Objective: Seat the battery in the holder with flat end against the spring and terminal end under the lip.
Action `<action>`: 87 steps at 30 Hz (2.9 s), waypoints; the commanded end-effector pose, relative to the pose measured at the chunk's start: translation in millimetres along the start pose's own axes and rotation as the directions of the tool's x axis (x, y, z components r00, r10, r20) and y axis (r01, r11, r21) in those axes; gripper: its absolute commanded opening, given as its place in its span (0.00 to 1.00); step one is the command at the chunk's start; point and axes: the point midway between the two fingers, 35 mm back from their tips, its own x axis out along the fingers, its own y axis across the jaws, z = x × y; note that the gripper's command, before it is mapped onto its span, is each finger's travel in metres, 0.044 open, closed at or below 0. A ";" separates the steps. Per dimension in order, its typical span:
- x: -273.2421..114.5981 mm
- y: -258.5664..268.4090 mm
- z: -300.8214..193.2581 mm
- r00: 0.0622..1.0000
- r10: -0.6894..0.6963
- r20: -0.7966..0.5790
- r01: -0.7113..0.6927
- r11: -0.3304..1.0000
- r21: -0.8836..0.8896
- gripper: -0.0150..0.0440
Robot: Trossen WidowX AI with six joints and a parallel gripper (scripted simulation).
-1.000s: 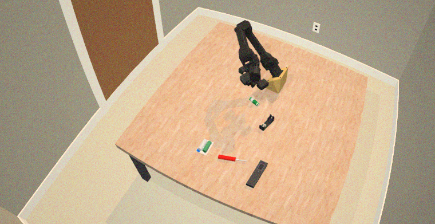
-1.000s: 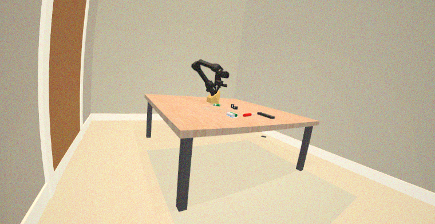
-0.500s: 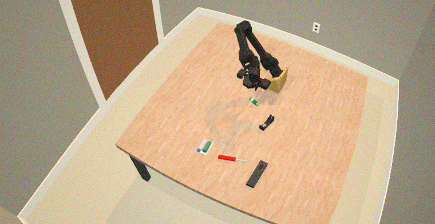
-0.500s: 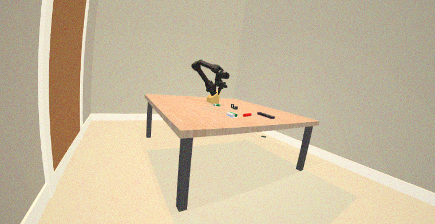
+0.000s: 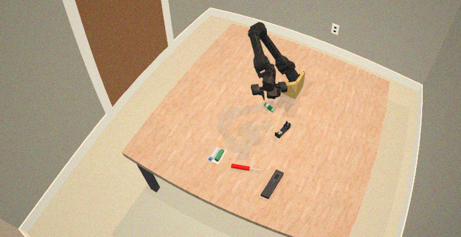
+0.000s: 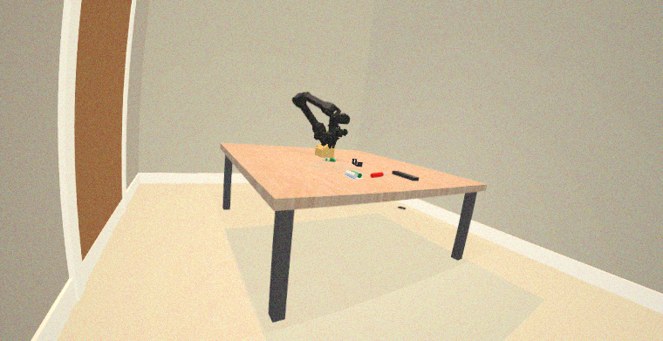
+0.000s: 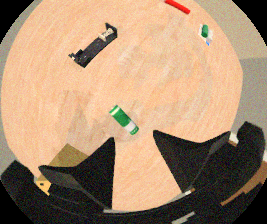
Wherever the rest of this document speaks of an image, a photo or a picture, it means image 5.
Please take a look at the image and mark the red-handled screwdriver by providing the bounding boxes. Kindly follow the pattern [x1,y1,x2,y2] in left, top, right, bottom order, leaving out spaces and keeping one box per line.
[231,164,257,171]

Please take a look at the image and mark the green and white battery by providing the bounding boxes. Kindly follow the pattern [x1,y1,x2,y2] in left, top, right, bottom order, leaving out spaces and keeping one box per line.
[264,103,275,113]

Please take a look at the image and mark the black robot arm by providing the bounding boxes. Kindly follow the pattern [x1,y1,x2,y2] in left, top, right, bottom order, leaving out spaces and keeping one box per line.
[248,22,301,99]

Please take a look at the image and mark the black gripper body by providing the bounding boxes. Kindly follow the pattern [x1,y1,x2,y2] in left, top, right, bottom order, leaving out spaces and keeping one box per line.
[251,81,288,95]

